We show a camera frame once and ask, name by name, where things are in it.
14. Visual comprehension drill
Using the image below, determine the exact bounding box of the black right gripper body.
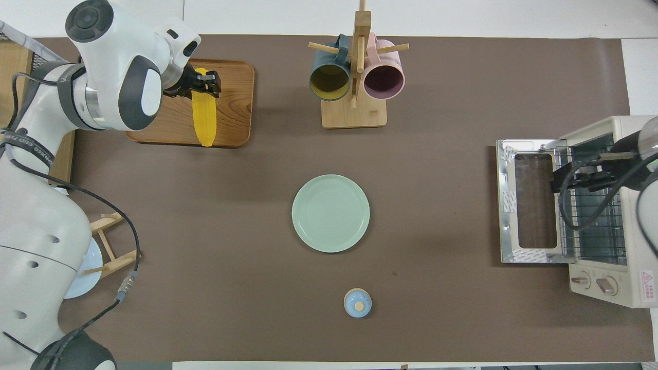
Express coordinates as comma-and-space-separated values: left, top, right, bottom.
568, 169, 625, 192

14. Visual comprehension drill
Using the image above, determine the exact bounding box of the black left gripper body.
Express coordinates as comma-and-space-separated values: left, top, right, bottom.
163, 64, 206, 99

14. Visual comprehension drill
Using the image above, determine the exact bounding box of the yellow corn cob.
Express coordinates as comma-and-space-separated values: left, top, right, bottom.
191, 67, 215, 147

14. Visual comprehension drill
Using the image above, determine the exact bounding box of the glass oven door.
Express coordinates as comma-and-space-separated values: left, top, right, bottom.
496, 139, 569, 265

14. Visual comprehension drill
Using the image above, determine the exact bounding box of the pale green plate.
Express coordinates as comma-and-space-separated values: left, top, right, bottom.
291, 174, 371, 253

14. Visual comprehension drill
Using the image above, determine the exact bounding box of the beige toaster oven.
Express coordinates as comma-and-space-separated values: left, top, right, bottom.
496, 116, 658, 309

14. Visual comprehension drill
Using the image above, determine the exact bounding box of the wooden serving tray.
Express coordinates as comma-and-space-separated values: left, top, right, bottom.
126, 55, 255, 149

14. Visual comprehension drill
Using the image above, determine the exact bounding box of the dark blue mug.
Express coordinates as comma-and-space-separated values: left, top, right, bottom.
308, 34, 352, 102

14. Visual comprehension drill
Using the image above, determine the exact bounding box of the wooden mug tree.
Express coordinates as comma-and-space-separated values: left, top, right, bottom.
307, 0, 410, 129

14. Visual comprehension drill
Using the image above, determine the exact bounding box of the pink mug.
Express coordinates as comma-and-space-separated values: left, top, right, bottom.
362, 32, 406, 101

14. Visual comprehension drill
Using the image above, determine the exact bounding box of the wooden plate rack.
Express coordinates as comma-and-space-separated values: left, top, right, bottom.
77, 211, 142, 281

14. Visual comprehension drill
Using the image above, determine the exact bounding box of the light blue plate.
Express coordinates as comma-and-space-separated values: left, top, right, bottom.
64, 236, 103, 300

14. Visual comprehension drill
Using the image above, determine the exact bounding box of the brown table mat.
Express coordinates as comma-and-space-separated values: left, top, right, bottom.
31, 35, 656, 363

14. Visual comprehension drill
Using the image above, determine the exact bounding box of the blue call bell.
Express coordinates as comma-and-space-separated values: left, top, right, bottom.
343, 288, 373, 319

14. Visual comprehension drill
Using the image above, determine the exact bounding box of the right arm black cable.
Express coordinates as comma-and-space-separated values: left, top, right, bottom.
559, 139, 658, 232

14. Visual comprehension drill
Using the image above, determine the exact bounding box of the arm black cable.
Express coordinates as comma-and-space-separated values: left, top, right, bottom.
559, 139, 658, 232
0, 72, 142, 370

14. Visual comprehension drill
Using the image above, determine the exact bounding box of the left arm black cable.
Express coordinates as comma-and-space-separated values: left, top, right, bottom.
0, 72, 142, 370

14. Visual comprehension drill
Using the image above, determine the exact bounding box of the black wire basket shelf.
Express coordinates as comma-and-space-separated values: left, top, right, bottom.
0, 41, 78, 186

